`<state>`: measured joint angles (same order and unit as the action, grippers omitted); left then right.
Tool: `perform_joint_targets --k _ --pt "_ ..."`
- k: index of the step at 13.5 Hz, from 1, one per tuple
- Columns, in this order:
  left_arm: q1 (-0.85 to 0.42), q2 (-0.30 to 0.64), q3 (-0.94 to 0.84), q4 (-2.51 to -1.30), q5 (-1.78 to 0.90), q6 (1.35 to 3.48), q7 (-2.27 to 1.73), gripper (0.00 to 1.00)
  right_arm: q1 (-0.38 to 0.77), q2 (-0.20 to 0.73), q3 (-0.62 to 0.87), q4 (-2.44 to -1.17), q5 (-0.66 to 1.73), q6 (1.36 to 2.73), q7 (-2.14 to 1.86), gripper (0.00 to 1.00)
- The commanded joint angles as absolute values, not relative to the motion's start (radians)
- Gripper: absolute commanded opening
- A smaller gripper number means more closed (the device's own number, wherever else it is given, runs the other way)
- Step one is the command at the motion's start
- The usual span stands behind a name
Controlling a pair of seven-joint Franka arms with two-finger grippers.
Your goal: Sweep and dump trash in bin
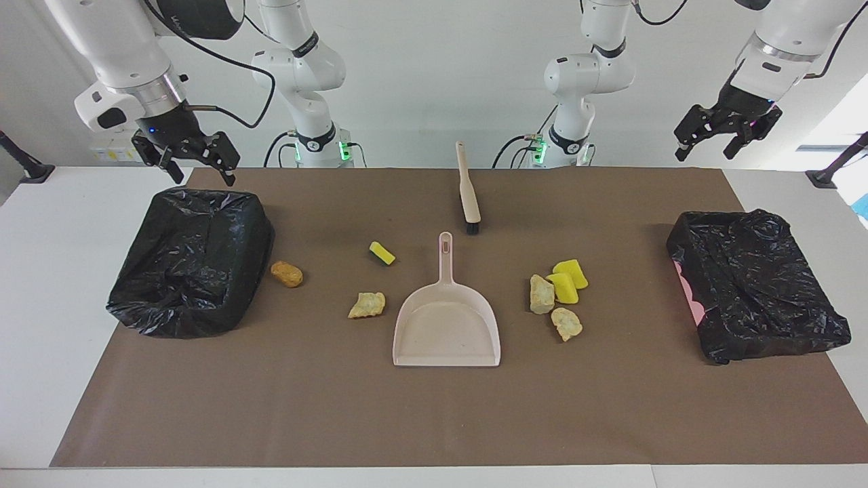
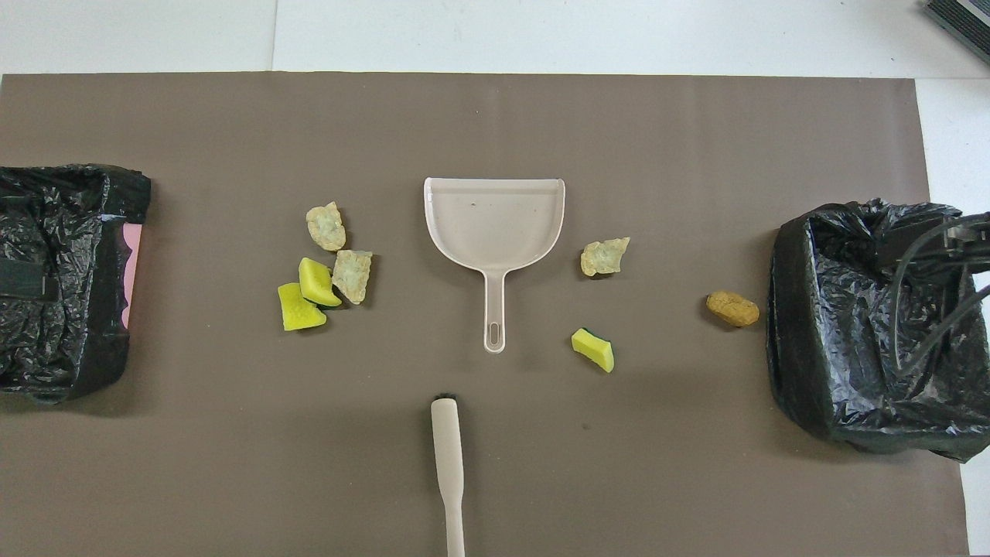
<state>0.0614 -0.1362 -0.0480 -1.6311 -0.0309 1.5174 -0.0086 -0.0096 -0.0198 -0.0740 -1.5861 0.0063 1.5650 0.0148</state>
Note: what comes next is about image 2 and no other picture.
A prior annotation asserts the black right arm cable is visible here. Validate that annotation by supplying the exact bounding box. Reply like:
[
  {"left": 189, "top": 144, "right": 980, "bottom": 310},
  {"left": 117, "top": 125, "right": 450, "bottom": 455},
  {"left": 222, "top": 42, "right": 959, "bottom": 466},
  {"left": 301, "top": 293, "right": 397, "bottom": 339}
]
[{"left": 891, "top": 220, "right": 990, "bottom": 380}]

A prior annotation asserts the blocky pale foam chunk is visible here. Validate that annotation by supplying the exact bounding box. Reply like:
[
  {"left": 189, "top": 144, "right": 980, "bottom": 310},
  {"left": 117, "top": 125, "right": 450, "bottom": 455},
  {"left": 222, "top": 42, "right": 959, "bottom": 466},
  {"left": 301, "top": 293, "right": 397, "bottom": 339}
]
[{"left": 332, "top": 249, "right": 374, "bottom": 306}]

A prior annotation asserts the yellow sponge piece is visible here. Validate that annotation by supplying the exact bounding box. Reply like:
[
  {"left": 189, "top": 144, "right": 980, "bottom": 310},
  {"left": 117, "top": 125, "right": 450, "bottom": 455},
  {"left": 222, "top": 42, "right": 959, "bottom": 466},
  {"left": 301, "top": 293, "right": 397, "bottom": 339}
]
[
  {"left": 298, "top": 257, "right": 343, "bottom": 308},
  {"left": 278, "top": 282, "right": 328, "bottom": 332}
]

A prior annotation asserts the brown table mat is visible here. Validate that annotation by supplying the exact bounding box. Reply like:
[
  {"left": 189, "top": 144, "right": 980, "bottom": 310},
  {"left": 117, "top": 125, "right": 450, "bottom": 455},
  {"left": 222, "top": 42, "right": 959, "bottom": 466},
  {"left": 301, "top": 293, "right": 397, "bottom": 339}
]
[{"left": 0, "top": 72, "right": 970, "bottom": 557}]

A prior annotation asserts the beige plastic dustpan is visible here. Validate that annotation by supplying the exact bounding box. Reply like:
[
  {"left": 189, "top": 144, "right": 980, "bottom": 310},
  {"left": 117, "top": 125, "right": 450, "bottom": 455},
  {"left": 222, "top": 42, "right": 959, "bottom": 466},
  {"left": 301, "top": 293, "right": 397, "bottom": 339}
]
[{"left": 423, "top": 177, "right": 566, "bottom": 354}]

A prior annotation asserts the jagged pale foam chunk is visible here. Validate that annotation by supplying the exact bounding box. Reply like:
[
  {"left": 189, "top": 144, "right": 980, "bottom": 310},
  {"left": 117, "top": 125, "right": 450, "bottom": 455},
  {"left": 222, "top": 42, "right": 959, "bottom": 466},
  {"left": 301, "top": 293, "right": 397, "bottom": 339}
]
[{"left": 580, "top": 237, "right": 631, "bottom": 279}]

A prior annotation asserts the yellow sponge with green pad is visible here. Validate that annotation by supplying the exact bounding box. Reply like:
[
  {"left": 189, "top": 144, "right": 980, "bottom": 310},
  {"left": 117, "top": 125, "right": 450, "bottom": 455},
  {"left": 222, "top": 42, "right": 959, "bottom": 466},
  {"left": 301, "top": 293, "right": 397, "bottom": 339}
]
[{"left": 571, "top": 328, "right": 616, "bottom": 374}]

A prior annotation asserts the beige brush with black bristles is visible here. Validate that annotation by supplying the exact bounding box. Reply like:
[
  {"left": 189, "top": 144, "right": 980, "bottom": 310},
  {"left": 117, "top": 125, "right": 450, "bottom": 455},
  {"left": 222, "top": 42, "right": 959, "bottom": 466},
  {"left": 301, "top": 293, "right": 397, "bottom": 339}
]
[{"left": 430, "top": 393, "right": 467, "bottom": 557}]

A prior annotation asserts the black bagged pink bin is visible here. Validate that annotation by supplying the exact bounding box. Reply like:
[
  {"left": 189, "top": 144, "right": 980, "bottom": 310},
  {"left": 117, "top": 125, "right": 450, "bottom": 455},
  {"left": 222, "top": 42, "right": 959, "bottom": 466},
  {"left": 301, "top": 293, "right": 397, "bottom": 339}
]
[{"left": 0, "top": 163, "right": 152, "bottom": 406}]

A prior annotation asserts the grey ribbed device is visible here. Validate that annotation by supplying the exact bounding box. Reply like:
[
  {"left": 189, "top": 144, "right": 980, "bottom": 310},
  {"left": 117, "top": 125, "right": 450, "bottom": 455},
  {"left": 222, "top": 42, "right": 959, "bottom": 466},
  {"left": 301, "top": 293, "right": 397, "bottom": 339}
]
[{"left": 924, "top": 0, "right": 990, "bottom": 67}]

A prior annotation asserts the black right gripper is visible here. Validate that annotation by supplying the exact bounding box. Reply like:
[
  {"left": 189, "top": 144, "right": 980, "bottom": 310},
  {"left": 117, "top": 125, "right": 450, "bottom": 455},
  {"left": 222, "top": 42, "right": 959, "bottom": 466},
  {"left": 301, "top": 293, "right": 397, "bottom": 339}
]
[{"left": 878, "top": 211, "right": 990, "bottom": 272}]

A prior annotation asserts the orange-brown foam nugget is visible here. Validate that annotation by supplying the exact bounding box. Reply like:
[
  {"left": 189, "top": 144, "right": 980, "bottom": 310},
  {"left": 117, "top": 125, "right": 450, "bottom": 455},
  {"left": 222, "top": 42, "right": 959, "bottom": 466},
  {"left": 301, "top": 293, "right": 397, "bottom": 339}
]
[{"left": 705, "top": 290, "right": 760, "bottom": 328}]

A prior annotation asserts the black bagged tall bin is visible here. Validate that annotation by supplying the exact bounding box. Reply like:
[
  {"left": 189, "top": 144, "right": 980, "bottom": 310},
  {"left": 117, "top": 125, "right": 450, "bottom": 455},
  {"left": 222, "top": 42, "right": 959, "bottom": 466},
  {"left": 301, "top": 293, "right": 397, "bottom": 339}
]
[{"left": 766, "top": 199, "right": 990, "bottom": 463}]

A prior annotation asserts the rounded pale foam chunk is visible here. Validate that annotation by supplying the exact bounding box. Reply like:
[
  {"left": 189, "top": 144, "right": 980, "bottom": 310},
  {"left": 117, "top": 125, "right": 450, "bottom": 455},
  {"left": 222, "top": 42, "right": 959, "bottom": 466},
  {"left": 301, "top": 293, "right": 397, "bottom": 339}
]
[{"left": 306, "top": 202, "right": 347, "bottom": 252}]

